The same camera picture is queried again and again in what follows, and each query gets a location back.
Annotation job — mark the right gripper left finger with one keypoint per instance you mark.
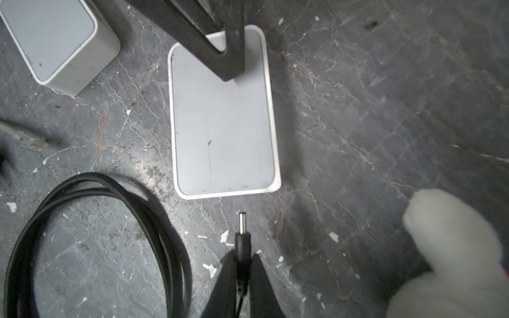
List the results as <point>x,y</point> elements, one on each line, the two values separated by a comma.
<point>223,299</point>

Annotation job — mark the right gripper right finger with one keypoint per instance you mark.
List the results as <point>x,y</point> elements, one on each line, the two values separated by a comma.
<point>263,301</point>

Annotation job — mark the black power adapter with plug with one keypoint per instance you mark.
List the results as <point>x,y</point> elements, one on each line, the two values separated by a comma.
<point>243,258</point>

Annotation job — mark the white network switch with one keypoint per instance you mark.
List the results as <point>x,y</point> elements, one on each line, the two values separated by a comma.
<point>65,44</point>
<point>224,139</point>

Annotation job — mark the small white plush toy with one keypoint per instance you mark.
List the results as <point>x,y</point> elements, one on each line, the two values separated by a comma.
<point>467,278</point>

